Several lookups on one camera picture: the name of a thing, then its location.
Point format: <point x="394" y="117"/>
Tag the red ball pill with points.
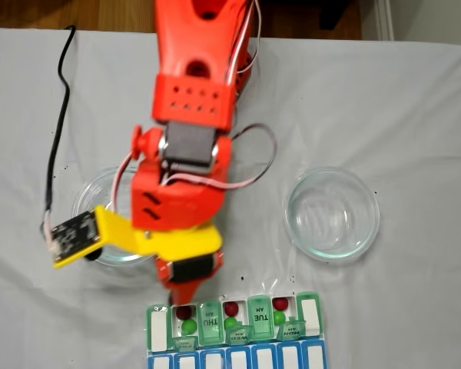
<point x="231" y="307"/>
<point x="183" y="312"/>
<point x="280" y="303"/>

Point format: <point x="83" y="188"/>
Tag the green ball pill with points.
<point x="279" y="317"/>
<point x="230" y="322"/>
<point x="189" y="326"/>

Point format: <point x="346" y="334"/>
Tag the weekly pill organizer box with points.
<point x="209" y="326"/>

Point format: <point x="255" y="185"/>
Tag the clear glass bowl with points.
<point x="88" y="192"/>

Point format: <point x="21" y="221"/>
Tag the glass bowl with embossed logo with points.
<point x="311" y="246"/>

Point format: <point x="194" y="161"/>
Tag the white table cover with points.
<point x="369" y="96"/>

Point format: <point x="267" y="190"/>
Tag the camera board on yellow mount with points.
<point x="75" y="234"/>

